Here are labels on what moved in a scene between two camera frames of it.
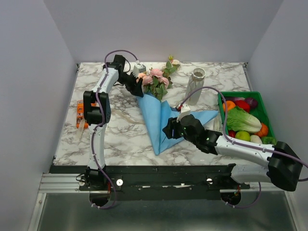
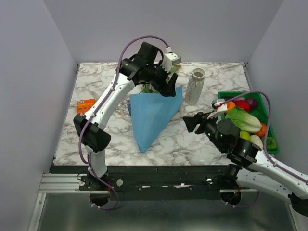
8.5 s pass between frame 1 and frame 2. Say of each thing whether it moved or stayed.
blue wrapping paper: moved
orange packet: moved
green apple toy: stayed
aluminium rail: stayed
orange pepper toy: stayed
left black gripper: moved
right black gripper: moved
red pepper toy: stayed
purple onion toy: stayed
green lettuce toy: stayed
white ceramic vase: stayed
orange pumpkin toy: stayed
